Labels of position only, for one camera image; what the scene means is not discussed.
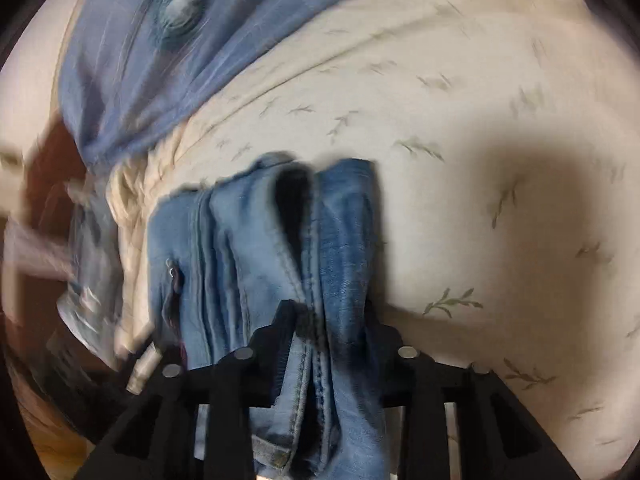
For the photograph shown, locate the cream leaf-print quilt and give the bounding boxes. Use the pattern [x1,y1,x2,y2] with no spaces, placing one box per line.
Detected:
[107,0,639,479]

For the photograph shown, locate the grey-blue patterned pillow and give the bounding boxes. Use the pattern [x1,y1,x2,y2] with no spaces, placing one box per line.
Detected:
[58,177,124,368]

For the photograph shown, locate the blue plaid pillow with crest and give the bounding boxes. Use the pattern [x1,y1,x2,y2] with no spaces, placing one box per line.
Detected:
[56,0,442,172]

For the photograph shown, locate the blue denim jeans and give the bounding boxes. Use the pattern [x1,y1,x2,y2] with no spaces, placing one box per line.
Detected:
[148,154,390,479]

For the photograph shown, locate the dark red headboard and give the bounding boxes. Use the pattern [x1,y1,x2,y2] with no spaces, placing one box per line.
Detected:
[15,116,86,240]

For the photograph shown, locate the light pink cloth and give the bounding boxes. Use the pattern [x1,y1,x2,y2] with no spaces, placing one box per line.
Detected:
[3,218,74,281]

